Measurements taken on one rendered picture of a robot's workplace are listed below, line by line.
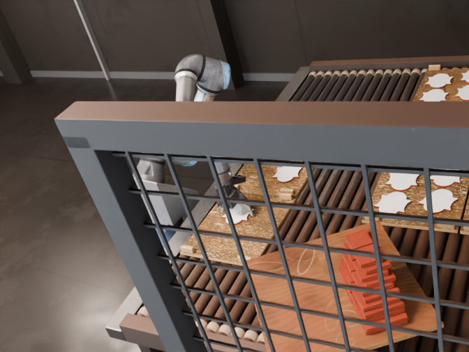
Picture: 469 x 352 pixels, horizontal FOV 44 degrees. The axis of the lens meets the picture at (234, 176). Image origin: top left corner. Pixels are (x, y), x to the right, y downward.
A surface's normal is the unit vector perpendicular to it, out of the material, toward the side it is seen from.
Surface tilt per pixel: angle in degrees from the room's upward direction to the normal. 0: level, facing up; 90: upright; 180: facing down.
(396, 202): 0
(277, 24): 90
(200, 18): 90
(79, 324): 0
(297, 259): 0
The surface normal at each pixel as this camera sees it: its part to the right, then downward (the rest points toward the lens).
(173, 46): -0.49, 0.58
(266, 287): -0.25, -0.80
